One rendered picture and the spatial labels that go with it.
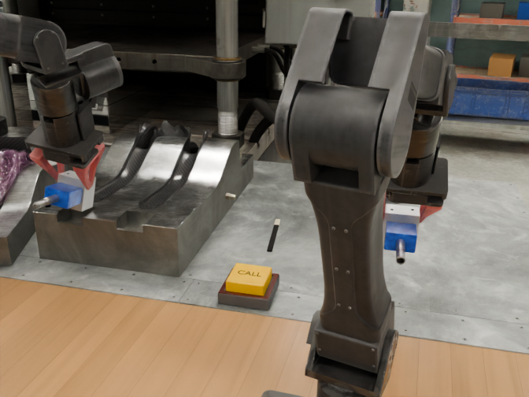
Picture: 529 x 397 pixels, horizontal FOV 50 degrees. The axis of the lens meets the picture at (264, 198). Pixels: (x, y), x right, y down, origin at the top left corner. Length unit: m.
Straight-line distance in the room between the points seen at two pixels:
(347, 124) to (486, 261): 0.71
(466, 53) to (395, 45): 7.06
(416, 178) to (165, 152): 0.60
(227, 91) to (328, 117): 1.20
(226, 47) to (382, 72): 1.19
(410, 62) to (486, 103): 4.17
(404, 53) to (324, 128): 0.08
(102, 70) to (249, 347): 0.45
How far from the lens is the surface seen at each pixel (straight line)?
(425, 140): 0.71
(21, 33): 0.83
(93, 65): 0.89
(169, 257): 0.95
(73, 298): 0.94
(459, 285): 0.99
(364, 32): 0.48
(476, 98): 4.58
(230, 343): 0.81
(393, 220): 0.85
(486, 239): 1.17
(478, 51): 7.49
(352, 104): 0.42
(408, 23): 0.44
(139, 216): 0.99
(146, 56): 1.75
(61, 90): 0.86
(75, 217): 1.05
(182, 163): 1.17
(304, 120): 0.42
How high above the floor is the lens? 1.28
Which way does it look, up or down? 22 degrees down
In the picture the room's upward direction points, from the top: 1 degrees clockwise
